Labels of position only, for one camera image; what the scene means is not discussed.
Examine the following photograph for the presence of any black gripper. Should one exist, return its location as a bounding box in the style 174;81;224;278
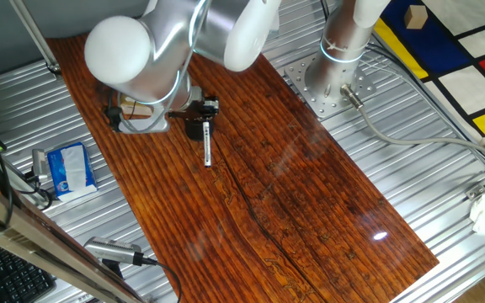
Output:
168;97;220;126

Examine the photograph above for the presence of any white marker pen black cap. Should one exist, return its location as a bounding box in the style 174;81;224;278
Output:
201;120;213;168

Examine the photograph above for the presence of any glossy wood grain board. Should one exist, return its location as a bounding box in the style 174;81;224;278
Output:
46;35;440;303

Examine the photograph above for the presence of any blue tissue pack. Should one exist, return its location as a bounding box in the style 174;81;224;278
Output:
46;141;99;203

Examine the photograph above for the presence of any small silver device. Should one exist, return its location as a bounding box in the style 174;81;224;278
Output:
30;148;51;178

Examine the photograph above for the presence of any thin metal pole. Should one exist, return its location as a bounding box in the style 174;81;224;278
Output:
8;0;63;79

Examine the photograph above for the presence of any colourful block pattern mat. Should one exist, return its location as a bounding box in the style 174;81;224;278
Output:
372;0;485;140

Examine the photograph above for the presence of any small wooden cube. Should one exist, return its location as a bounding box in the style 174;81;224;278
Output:
403;4;429;30

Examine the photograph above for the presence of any black keyboard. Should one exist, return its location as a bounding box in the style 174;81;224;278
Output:
0;239;57;303

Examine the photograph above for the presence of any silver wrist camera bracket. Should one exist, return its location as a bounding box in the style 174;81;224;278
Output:
118;93;171;135

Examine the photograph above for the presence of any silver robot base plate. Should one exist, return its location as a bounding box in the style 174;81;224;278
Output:
284;54;377;119

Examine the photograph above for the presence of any black camera cable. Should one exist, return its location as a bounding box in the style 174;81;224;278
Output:
135;252;184;303

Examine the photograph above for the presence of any silver depth camera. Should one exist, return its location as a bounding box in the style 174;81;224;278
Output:
83;235;145;267

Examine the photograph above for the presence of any black camera stand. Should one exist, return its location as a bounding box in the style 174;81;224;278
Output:
101;258;125;279

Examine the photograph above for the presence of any black plug with cables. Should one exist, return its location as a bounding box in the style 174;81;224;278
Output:
14;170;55;211

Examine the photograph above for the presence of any thick grey base cable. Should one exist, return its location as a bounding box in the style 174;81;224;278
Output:
339;82;485;167

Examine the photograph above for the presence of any steel frame bar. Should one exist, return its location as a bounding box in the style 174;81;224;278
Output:
0;170;147;303

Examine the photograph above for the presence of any metal corner bracket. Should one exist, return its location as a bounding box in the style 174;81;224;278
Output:
464;183;485;202

